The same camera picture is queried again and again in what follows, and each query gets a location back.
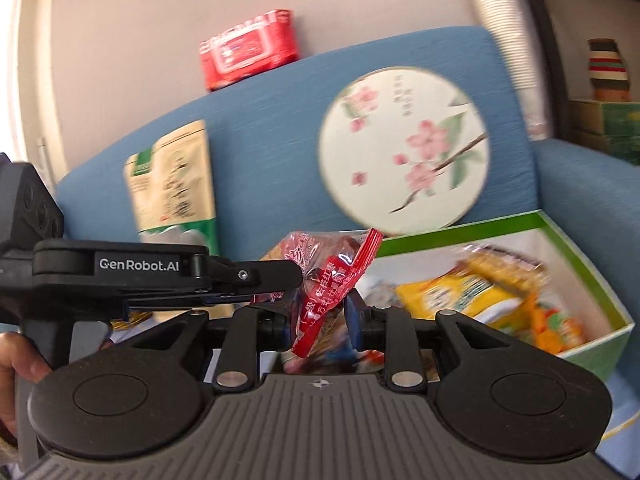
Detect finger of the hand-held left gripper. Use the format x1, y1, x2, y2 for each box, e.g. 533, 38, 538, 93
207, 255, 306, 307

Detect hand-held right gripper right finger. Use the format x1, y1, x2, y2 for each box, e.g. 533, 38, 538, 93
345, 290, 512, 392

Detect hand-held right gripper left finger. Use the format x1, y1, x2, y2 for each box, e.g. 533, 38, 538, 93
122, 305, 293, 392

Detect red date snack packet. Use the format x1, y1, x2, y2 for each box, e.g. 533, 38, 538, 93
260, 227, 385, 359

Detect pile of snack packets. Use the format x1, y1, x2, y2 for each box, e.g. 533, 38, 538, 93
107, 307, 391, 377

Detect yellow snack packet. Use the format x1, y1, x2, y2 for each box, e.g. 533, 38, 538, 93
395, 252, 547, 327

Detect orange snack packet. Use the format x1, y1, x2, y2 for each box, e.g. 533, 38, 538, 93
527, 302, 587, 357

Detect green cardboard box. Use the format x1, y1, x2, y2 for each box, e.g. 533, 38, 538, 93
370, 210, 634, 385

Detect person's left hand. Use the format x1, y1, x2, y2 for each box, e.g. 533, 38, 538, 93
0, 332, 52, 438

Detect large beige green grain pouch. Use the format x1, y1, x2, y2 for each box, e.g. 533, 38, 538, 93
124, 120, 222, 257

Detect blue sofa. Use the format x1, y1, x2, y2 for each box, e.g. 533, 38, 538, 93
55, 25, 640, 480

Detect round floral cushion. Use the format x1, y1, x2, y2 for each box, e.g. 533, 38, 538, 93
317, 67, 491, 237

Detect red wet wipes pack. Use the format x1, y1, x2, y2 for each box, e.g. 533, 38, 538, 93
199, 8, 301, 92

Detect blue striped blanket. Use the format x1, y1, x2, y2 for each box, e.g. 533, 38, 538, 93
599, 385, 640, 448

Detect white textured roll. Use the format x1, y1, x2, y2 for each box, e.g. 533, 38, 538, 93
457, 0, 544, 142

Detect green cartons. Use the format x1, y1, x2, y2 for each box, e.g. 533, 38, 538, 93
570, 99, 640, 167

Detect dark shelf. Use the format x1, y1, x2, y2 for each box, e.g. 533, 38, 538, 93
517, 0, 640, 166

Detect striped vase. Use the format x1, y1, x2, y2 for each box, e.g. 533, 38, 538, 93
587, 38, 632, 104

